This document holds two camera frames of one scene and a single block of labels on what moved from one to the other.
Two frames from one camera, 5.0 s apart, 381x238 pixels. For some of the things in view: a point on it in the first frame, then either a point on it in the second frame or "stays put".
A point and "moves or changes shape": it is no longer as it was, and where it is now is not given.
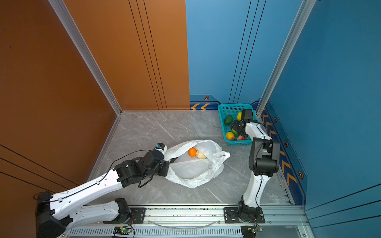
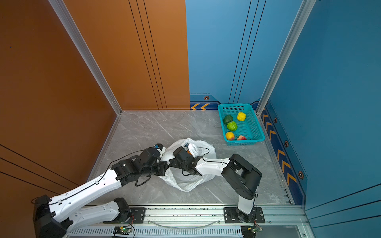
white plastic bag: [190, 171] moves or changes shape
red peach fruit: [240, 138] stays put
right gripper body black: [237, 126] to [176, 163]
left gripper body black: [163, 168] stays put
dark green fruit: [228, 120] stays put
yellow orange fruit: [229, 136] stays put
